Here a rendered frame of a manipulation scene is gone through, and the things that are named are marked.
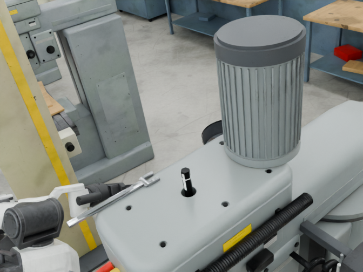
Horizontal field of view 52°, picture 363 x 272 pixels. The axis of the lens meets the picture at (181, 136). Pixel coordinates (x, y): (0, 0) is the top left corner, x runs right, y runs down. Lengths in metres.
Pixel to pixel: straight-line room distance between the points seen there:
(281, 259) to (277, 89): 0.55
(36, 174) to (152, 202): 1.92
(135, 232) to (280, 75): 0.46
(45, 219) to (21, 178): 1.57
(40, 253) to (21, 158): 1.52
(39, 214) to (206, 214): 0.54
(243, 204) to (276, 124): 0.20
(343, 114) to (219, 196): 0.66
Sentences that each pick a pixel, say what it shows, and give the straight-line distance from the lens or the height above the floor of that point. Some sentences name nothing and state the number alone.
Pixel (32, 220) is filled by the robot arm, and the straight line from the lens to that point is 1.18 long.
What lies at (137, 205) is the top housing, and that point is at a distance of 0.91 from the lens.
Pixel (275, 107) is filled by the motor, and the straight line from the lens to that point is 0.86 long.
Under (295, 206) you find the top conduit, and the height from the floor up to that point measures 1.81.
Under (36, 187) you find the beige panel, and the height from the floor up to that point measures 0.88.
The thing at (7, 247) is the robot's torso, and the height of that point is 1.51.
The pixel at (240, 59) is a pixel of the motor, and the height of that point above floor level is 2.18.
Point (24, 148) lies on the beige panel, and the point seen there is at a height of 1.20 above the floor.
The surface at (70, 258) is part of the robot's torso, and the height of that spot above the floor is 1.62.
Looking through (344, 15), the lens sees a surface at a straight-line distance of 4.94.
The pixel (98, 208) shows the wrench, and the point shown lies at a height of 1.90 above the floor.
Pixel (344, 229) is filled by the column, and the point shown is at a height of 1.52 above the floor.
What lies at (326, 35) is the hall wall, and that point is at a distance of 5.90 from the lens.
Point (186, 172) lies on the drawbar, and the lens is 0.86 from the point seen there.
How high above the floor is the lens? 2.52
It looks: 35 degrees down
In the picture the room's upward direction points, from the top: 10 degrees counter-clockwise
